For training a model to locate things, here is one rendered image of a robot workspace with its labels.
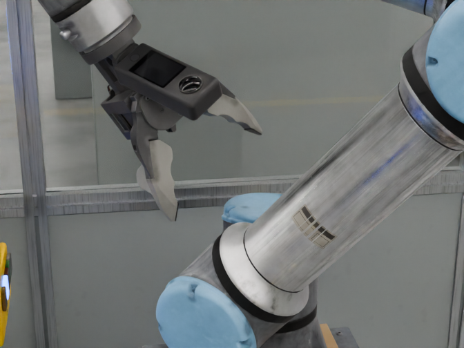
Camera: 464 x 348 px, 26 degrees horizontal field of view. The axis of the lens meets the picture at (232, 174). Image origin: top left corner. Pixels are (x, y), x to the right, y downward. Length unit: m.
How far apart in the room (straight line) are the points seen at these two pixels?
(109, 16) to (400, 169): 0.34
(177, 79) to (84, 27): 0.11
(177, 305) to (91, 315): 0.99
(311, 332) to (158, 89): 0.39
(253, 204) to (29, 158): 0.78
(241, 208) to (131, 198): 0.76
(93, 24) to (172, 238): 0.97
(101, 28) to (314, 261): 0.32
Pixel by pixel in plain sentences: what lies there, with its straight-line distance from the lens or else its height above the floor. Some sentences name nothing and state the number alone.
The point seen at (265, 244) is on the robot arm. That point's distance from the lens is 1.00.
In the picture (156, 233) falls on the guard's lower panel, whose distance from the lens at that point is 1.95.
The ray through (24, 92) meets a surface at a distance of 1.84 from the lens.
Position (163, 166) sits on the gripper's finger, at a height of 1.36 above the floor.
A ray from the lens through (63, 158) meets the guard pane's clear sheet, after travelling 1.89.
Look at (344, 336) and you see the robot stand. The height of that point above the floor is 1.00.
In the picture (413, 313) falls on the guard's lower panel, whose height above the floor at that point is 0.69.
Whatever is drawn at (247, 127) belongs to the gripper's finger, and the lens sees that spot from 1.13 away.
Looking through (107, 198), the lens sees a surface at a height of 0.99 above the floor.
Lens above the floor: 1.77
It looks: 23 degrees down
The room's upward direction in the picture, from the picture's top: straight up
